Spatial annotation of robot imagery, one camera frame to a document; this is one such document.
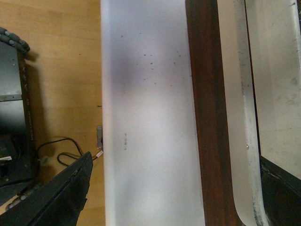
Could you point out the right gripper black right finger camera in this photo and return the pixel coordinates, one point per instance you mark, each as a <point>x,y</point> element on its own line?
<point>281,194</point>

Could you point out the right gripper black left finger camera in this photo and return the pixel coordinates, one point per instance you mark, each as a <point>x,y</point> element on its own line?
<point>57,203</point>

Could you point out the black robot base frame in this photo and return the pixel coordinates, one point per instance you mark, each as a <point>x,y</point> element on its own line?
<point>18,156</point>

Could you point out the grey metal table bracket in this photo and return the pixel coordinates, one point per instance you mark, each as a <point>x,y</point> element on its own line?
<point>99,132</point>

